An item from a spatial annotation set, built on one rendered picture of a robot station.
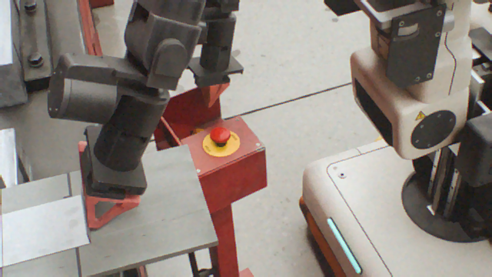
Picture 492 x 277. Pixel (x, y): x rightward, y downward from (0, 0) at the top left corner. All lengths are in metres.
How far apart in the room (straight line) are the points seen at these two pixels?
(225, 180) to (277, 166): 1.03
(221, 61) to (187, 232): 0.47
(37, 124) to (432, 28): 0.72
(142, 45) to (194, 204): 0.25
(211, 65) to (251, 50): 1.55
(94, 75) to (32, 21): 0.75
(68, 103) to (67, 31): 0.75
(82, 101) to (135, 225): 0.21
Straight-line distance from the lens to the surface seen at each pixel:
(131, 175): 0.77
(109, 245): 0.82
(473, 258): 1.71
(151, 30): 0.67
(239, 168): 1.21
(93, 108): 0.69
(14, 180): 0.98
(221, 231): 1.45
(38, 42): 1.36
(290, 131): 2.36
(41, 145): 1.17
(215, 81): 1.21
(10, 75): 1.22
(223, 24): 1.16
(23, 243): 0.86
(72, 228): 0.85
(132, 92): 0.70
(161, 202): 0.85
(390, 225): 1.73
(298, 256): 2.00
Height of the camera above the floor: 1.64
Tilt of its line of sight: 45 degrees down
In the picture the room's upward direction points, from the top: 5 degrees counter-clockwise
